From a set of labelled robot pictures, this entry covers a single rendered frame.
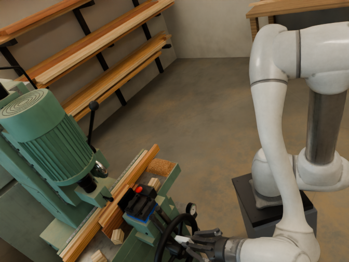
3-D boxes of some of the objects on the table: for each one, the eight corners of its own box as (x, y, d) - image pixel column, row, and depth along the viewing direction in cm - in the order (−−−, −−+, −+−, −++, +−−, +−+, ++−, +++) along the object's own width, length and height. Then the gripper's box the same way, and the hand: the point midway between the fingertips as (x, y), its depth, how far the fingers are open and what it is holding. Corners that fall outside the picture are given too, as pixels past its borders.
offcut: (104, 254, 99) (98, 249, 96) (107, 261, 96) (102, 256, 93) (95, 261, 97) (90, 256, 95) (99, 269, 95) (93, 263, 92)
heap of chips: (166, 177, 120) (164, 171, 118) (144, 171, 128) (142, 166, 126) (176, 163, 126) (173, 158, 123) (154, 158, 134) (151, 153, 131)
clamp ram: (138, 221, 105) (129, 209, 100) (125, 216, 109) (116, 204, 104) (150, 204, 110) (142, 191, 105) (137, 199, 114) (129, 187, 109)
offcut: (156, 191, 115) (153, 185, 113) (150, 190, 117) (147, 184, 115) (160, 183, 118) (158, 178, 116) (154, 182, 120) (151, 177, 118)
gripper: (233, 224, 77) (180, 217, 94) (216, 265, 69) (162, 249, 87) (245, 239, 79) (191, 230, 97) (229, 280, 72) (174, 262, 89)
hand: (184, 240), depth 89 cm, fingers closed
